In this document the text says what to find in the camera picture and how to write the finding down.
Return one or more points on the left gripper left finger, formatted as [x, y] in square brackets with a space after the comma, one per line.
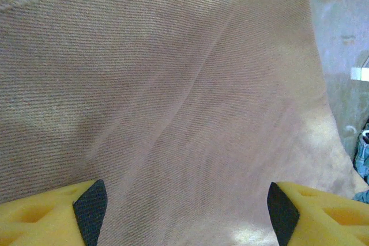
[43, 220]

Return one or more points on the beige trousers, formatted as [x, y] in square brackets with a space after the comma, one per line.
[161, 90]

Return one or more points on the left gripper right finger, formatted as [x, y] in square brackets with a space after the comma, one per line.
[325, 217]

